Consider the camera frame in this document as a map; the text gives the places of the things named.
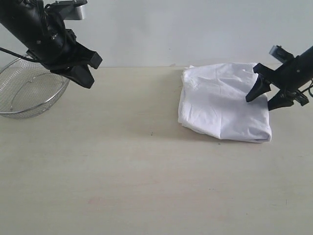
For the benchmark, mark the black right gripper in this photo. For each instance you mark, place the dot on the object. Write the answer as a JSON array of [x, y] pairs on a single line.
[[289, 77]]

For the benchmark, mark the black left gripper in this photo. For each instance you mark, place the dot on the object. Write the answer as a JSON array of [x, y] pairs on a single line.
[[57, 50]]

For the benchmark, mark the white t-shirt red print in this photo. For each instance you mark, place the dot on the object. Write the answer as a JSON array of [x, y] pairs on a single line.
[[213, 102]]

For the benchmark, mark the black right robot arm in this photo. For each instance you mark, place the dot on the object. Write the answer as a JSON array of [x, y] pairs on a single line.
[[294, 72]]

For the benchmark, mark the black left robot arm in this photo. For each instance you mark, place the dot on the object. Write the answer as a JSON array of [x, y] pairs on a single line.
[[41, 28]]

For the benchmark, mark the metal mesh basket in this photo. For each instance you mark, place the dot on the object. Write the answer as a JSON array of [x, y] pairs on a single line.
[[28, 89]]

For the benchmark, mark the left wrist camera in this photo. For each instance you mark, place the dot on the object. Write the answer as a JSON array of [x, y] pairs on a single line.
[[69, 9]]

